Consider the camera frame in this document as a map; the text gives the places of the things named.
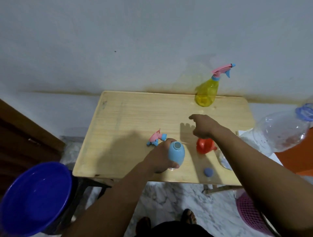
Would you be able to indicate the person's right hand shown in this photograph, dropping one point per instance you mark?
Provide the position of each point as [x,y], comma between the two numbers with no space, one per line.
[205,127]

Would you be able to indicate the person's left hand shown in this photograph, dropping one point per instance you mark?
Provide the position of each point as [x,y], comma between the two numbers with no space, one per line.
[157,158]

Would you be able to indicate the red plastic funnel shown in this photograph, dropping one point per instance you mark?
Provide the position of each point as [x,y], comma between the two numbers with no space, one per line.
[204,146]

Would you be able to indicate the yellow spray bottle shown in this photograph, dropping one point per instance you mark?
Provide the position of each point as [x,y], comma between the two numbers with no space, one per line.
[206,94]

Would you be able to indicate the blue bottle cap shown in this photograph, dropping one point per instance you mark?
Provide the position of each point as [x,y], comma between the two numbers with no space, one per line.
[208,172]

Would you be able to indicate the clear plastic water bottle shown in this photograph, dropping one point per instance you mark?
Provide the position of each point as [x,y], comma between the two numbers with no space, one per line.
[281,129]

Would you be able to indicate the person's right forearm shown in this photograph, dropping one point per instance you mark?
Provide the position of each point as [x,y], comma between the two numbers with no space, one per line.
[264,185]

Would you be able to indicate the person's left forearm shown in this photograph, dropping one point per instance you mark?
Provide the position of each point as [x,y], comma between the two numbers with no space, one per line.
[110,207]

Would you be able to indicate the person's dark sandal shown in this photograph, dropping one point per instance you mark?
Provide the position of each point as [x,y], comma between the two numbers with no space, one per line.
[143,224]
[188,216]

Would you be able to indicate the person's black shorts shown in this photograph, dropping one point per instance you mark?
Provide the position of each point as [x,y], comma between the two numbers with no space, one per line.
[176,230]

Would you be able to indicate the stack of white paper tissues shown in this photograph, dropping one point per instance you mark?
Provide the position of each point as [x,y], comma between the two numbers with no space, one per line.
[247,139]

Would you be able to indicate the black stool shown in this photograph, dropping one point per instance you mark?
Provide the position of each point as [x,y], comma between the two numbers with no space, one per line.
[78,190]

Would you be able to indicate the pink mesh waste basket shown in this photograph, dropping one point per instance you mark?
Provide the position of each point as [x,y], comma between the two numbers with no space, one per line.
[249,212]

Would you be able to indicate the orange shelf cabinet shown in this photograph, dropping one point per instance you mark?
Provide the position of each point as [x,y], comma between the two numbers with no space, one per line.
[296,161]

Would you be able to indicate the blue plastic basin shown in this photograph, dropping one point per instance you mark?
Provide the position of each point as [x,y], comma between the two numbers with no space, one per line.
[34,197]

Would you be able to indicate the brown wooden furniture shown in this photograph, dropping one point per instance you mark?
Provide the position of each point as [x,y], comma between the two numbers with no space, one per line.
[22,146]

